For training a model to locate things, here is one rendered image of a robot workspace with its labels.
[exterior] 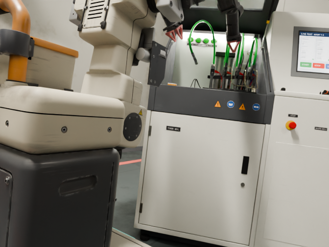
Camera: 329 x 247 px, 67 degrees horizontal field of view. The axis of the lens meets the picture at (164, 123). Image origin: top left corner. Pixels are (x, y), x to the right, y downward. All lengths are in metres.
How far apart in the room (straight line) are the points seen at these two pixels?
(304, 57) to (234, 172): 0.87
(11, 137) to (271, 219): 1.36
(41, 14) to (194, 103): 2.42
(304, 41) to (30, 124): 1.70
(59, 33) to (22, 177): 3.08
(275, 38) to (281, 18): 0.16
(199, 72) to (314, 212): 1.19
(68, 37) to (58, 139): 3.11
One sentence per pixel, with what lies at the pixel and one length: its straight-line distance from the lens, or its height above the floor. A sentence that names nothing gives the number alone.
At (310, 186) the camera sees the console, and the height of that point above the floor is 0.49.
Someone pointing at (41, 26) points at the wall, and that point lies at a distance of 3.40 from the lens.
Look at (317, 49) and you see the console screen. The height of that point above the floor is 1.29.
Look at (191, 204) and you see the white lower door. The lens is 1.53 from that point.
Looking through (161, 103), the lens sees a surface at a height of 0.84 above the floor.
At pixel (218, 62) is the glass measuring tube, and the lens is 2.01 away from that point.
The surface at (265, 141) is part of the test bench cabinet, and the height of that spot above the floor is 0.70.
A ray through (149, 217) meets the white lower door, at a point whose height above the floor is 0.15.
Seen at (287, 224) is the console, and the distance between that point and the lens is 1.61.
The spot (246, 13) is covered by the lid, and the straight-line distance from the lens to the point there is 2.00.
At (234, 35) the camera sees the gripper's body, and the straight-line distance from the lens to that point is 1.34.
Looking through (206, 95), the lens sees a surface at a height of 0.91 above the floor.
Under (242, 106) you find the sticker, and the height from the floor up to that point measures 0.87.
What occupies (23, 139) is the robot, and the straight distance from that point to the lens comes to 0.50.
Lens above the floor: 0.79
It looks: 3 degrees down
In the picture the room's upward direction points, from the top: 7 degrees clockwise
